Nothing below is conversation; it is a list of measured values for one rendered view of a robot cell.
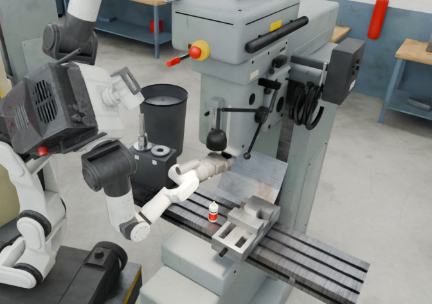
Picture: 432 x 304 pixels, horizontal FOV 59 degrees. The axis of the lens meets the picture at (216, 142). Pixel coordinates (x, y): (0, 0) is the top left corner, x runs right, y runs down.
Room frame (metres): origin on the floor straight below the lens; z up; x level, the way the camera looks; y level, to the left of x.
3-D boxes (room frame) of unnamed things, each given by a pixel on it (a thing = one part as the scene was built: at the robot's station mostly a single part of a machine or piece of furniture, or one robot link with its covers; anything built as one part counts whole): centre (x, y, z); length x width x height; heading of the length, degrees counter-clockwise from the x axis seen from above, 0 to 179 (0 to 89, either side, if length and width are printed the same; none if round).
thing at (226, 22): (1.36, -0.06, 1.81); 0.47 x 0.26 x 0.16; 150
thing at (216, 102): (1.25, 0.01, 1.45); 0.04 x 0.04 x 0.21; 60
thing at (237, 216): (1.22, -0.15, 0.99); 0.15 x 0.06 x 0.04; 58
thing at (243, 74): (1.38, -0.07, 1.68); 0.34 x 0.24 x 0.10; 150
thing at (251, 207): (1.27, -0.18, 1.01); 0.06 x 0.05 x 0.06; 58
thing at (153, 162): (1.58, 0.32, 1.00); 0.22 x 0.12 x 0.20; 70
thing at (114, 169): (0.98, 0.33, 1.39); 0.12 x 0.09 x 0.14; 136
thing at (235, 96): (1.35, -0.05, 1.47); 0.21 x 0.19 x 0.32; 60
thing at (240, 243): (1.25, -0.16, 0.96); 0.35 x 0.15 x 0.11; 148
